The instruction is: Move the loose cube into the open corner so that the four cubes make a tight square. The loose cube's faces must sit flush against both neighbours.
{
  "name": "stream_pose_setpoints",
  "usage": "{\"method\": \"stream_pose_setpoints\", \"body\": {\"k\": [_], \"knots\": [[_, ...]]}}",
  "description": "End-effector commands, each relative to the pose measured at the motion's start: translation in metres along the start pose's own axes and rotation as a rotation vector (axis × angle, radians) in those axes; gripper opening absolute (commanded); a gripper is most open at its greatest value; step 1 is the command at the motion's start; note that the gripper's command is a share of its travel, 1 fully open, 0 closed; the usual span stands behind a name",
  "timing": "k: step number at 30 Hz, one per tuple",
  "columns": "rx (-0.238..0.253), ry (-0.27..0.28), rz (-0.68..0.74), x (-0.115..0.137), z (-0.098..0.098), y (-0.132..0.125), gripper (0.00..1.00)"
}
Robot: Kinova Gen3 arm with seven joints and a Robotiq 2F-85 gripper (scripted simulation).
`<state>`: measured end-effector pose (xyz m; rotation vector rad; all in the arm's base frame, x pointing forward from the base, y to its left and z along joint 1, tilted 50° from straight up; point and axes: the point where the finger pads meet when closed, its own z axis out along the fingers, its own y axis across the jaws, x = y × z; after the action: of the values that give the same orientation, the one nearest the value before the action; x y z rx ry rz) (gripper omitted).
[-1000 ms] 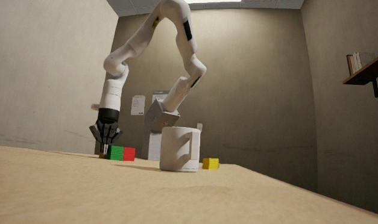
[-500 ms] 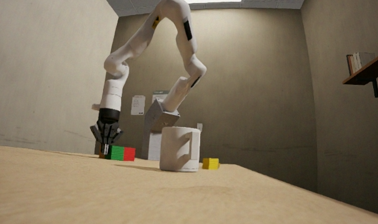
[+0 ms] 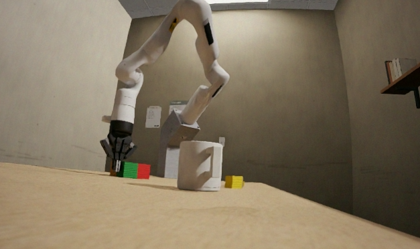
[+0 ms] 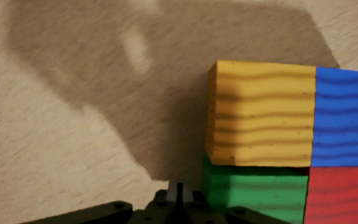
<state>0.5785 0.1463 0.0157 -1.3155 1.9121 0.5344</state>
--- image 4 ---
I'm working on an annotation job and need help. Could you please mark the blue cube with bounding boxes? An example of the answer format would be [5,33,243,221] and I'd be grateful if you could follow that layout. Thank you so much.
[310,67,358,167]

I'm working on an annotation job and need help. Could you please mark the green cube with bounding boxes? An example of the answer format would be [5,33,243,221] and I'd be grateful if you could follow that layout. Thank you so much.
[201,156,308,224]

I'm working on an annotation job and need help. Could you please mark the red cube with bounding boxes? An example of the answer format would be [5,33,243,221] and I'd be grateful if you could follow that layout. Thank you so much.
[291,166,358,224]

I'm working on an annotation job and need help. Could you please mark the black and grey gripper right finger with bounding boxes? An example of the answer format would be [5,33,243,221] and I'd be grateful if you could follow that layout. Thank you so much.
[178,183,292,224]

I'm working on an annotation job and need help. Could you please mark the yellow cube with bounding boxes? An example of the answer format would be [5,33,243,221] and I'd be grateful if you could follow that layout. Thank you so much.
[205,59,316,166]

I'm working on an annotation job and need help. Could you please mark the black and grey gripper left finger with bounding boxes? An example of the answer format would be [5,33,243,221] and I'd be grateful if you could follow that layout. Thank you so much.
[19,182,180,224]

